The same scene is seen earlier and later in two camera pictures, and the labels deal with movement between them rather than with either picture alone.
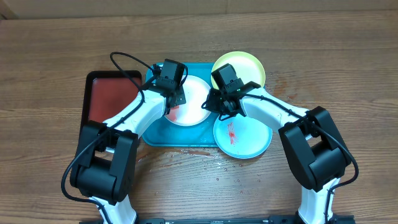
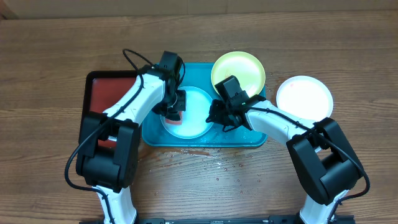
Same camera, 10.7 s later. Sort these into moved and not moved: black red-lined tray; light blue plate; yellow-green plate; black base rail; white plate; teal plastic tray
Moved: white plate; light blue plate
Not moved: black red-lined tray; teal plastic tray; yellow-green plate; black base rail
